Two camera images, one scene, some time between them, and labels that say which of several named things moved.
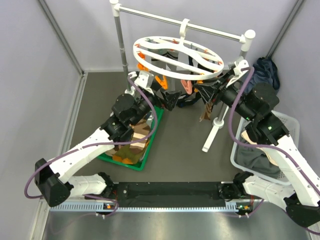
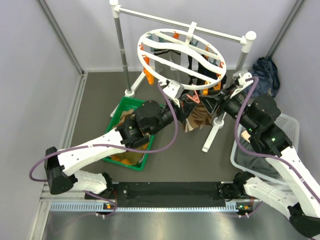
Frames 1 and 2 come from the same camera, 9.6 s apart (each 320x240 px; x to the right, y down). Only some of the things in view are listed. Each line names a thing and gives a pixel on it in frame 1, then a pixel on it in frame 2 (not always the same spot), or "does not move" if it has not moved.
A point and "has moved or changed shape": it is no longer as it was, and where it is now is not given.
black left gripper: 170,100 -> 185,108
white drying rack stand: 246,38 does not move
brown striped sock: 207,114 has moved or changed shape
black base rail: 167,194 does not move
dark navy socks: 184,99 -> 203,68
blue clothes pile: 265,71 does not move
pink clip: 188,86 -> 195,98
